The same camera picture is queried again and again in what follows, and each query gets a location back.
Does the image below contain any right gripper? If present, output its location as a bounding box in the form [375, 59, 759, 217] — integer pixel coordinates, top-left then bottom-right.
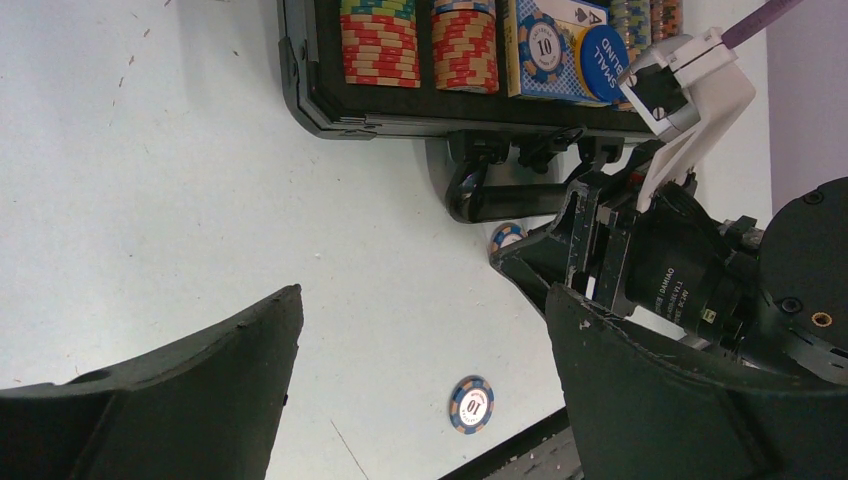
[490, 142, 847, 385]

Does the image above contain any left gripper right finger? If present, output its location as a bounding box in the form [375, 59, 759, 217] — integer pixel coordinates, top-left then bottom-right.
[544, 284, 847, 479]

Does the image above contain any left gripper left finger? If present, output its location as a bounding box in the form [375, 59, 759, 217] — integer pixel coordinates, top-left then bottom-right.
[1, 285, 304, 479]

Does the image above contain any poker chip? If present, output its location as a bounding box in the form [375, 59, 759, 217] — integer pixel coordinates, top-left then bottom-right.
[489, 222, 527, 254]
[518, 10, 567, 85]
[448, 375, 495, 435]

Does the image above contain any blue round button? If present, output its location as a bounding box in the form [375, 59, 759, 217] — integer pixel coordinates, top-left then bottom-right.
[575, 25, 630, 103]

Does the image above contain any black poker set case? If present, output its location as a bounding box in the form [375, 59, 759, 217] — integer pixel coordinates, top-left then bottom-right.
[277, 1, 653, 223]

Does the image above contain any orange round button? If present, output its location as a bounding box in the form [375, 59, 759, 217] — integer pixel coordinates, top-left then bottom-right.
[575, 27, 609, 103]

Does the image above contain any poker chip front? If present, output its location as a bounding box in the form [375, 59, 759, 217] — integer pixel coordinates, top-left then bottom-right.
[448, 375, 495, 435]

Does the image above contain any brown chip stack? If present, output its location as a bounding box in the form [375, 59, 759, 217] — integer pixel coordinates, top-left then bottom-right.
[650, 0, 683, 43]

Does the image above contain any right blue tan chip stack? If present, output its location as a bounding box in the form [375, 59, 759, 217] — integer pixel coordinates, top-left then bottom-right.
[608, 0, 654, 113]

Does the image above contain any blue playing card box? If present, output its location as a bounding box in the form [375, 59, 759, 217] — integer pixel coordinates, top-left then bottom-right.
[499, 0, 608, 107]

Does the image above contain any left red chip stack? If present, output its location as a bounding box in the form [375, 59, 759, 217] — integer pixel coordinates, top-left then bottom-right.
[340, 12, 421, 89]

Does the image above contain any red chip stack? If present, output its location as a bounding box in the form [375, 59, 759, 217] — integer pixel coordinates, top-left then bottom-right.
[340, 12, 421, 89]
[431, 11, 499, 95]

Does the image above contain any teal green chip stack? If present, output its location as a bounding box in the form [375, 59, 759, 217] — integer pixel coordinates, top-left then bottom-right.
[339, 0, 416, 21]

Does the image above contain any orange blue chip stack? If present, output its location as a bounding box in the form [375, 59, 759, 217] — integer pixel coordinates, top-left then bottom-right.
[431, 0, 497, 16]

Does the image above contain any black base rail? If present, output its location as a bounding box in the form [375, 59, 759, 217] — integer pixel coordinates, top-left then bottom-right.
[442, 407, 585, 479]

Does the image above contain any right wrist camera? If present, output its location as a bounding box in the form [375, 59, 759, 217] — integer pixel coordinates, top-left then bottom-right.
[618, 27, 756, 213]

